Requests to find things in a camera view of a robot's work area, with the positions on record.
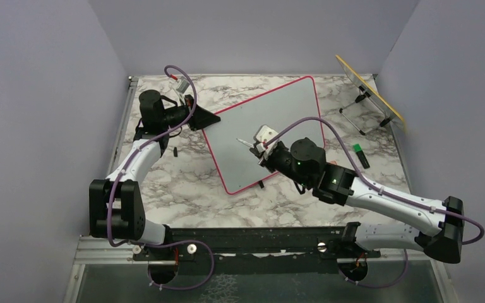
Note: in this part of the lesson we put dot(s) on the green black highlighter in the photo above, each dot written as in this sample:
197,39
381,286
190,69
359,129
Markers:
361,156

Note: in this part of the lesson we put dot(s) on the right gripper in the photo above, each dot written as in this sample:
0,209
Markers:
267,160

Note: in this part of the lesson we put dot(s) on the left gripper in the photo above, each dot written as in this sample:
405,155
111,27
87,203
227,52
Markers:
202,118

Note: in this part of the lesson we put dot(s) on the yellow-edged board on stand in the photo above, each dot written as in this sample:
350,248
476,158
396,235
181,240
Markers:
367,92

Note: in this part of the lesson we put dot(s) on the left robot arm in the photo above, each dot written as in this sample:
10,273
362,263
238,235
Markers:
115,205

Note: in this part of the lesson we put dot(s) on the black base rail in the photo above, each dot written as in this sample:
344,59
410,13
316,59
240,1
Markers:
249,251

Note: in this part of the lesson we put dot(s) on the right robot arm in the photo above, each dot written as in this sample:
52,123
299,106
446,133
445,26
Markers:
432,226

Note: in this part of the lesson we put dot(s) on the white black-tipped marker pen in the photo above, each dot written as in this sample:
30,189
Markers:
245,143

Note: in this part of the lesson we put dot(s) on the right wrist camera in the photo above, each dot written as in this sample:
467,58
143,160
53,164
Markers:
263,139

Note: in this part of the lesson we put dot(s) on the pink-framed whiteboard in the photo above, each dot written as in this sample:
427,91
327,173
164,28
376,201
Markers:
256,121

